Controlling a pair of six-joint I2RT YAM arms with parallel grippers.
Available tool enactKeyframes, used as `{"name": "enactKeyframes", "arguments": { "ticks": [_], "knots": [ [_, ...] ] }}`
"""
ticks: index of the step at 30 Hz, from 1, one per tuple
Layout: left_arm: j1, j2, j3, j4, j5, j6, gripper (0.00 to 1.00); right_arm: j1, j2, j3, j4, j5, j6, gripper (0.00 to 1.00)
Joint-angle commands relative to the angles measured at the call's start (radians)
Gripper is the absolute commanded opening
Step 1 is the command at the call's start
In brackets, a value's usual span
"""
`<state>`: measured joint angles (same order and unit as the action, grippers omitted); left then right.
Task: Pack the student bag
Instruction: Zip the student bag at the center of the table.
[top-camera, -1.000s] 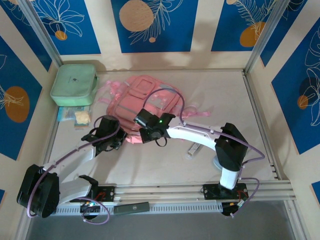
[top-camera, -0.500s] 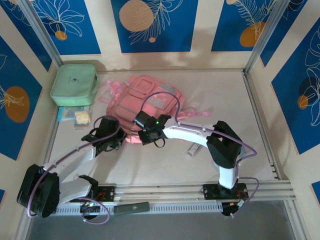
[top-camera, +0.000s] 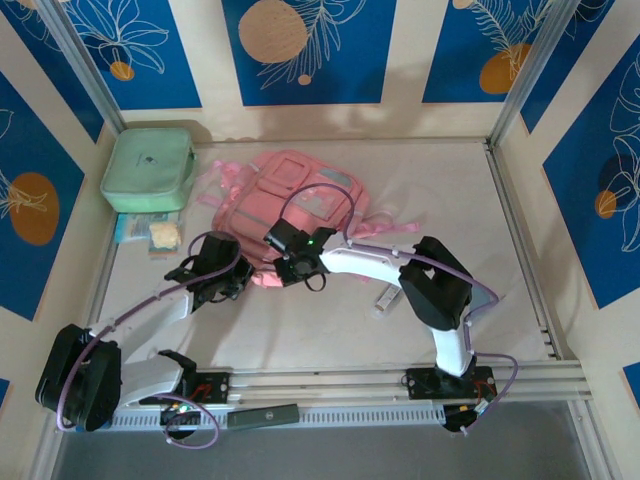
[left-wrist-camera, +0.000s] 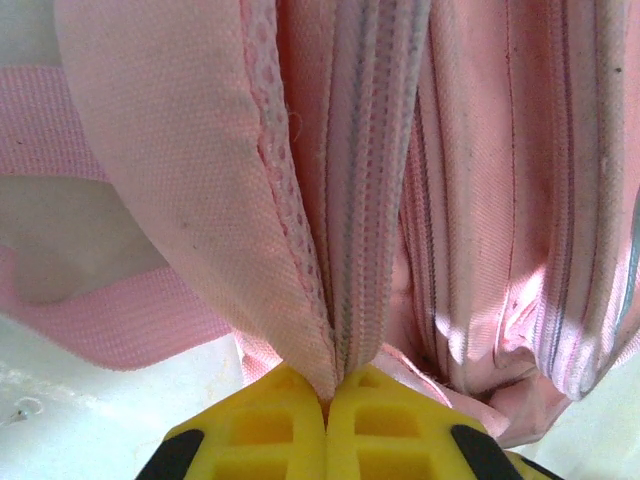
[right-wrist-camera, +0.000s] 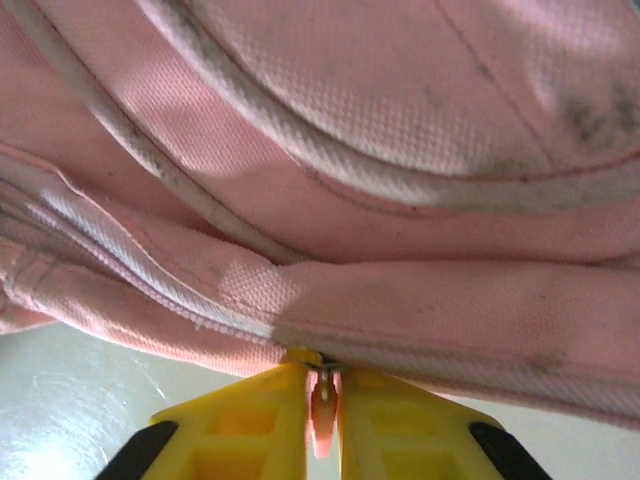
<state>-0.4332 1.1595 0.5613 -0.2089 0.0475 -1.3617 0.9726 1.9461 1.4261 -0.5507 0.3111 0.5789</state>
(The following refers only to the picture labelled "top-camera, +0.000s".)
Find small wired connector board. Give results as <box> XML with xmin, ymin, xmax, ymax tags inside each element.
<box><xmin>442</xmin><ymin>397</ymin><xmax>499</xmax><ymax>435</ymax></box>
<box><xmin>158</xmin><ymin>399</ymin><xmax>204</xmax><ymax>430</ymax></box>

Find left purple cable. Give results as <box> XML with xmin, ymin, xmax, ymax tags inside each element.
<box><xmin>54</xmin><ymin>230</ymin><xmax>244</xmax><ymax>449</ymax></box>

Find light blue pencil case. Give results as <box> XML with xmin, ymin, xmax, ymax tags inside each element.
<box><xmin>467</xmin><ymin>285</ymin><xmax>502</xmax><ymax>321</ymax></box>

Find pink school backpack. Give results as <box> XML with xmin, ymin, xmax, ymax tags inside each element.
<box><xmin>197</xmin><ymin>148</ymin><xmax>421</xmax><ymax>289</ymax></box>

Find dark grey flat device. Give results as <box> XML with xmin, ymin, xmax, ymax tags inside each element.
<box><xmin>227</xmin><ymin>403</ymin><xmax>301</xmax><ymax>430</ymax></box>

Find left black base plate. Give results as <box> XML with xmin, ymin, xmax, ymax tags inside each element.
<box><xmin>187</xmin><ymin>370</ymin><xmax>232</xmax><ymax>406</ymax></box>

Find clear plastic labelled box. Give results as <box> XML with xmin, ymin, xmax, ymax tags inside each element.
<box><xmin>370</xmin><ymin>284</ymin><xmax>403</xmax><ymax>319</ymax></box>

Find aluminium side rail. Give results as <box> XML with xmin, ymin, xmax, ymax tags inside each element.
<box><xmin>73</xmin><ymin>212</ymin><xmax>122</xmax><ymax>372</ymax></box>
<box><xmin>483</xmin><ymin>142</ymin><xmax>566</xmax><ymax>362</ymax></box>

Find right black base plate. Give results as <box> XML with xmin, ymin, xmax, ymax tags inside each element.
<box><xmin>404</xmin><ymin>367</ymin><xmax>496</xmax><ymax>401</ymax></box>

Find grey slotted cable duct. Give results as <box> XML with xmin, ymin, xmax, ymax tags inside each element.
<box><xmin>112</xmin><ymin>403</ymin><xmax>447</xmax><ymax>432</ymax></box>

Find snack packets in plastic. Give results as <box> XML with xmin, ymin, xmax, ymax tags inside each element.
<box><xmin>113</xmin><ymin>212</ymin><xmax>182</xmax><ymax>245</ymax></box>

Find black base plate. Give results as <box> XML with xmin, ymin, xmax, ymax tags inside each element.
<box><xmin>404</xmin><ymin>367</ymin><xmax>496</xmax><ymax>401</ymax></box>
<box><xmin>187</xmin><ymin>370</ymin><xmax>232</xmax><ymax>406</ymax></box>

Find long aluminium mounting rail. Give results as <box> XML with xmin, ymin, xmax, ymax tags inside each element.
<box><xmin>42</xmin><ymin>360</ymin><xmax>594</xmax><ymax>415</ymax></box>

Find clear packet yellow snack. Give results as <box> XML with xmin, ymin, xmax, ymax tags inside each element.
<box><xmin>148</xmin><ymin>222</ymin><xmax>185</xmax><ymax>260</ymax></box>

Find aluminium frame post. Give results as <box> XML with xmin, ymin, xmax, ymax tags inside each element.
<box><xmin>487</xmin><ymin>0</ymin><xmax>584</xmax><ymax>149</ymax></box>
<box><xmin>37</xmin><ymin>0</ymin><xmax>126</xmax><ymax>134</ymax></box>

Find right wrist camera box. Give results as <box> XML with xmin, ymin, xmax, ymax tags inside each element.
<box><xmin>263</xmin><ymin>218</ymin><xmax>309</xmax><ymax>256</ymax></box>

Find mint green lunch bag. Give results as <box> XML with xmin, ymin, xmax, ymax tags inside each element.
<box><xmin>99</xmin><ymin>127</ymin><xmax>200</xmax><ymax>214</ymax></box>

